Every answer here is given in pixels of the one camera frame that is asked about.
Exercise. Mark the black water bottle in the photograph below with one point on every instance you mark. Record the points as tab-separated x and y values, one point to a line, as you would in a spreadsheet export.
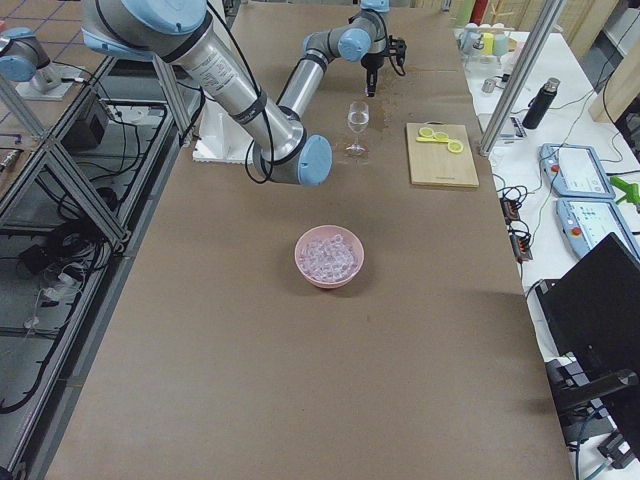
541	103

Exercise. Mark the bamboo cutting board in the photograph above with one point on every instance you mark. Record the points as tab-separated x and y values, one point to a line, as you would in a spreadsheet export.
432	165

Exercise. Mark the black computer monitor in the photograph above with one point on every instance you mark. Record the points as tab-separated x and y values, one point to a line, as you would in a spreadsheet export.
593	313

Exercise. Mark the lemon slice near handle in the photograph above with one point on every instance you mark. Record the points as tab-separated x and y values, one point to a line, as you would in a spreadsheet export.
455	146

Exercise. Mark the aluminium frame post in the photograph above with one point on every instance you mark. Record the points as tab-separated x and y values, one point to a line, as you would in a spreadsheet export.
544	25

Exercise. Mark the blue teach pendant near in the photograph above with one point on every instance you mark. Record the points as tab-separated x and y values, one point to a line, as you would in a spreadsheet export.
587	221

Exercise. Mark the green handled grabber tool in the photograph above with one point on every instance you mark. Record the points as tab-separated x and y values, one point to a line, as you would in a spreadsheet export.
630	190

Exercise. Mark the blue teach pendant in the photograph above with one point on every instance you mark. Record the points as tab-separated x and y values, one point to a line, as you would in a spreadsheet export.
575	171
587	221

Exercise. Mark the lemon slice far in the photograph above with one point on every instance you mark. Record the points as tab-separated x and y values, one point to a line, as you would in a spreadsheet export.
426	132

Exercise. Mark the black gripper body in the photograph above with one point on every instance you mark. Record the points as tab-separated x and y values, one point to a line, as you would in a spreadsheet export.
371	63

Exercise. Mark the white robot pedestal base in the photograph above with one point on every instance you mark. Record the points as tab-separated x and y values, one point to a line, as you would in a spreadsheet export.
221	139

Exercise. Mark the pink bowl of ice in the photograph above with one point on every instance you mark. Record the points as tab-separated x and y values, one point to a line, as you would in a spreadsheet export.
329	256

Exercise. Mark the clear wine glass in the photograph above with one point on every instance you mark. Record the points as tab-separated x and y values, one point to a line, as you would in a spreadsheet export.
357	121

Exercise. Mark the blue teach pendant far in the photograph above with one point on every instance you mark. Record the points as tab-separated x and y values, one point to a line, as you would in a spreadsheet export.
575	171

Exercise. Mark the yellow cup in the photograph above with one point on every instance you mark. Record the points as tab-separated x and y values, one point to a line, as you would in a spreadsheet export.
485	43

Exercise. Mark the silver kitchen scale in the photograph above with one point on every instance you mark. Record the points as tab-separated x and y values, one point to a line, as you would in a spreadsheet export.
512	129

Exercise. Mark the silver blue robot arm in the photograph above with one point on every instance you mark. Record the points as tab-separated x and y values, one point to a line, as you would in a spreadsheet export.
22	55
182	33

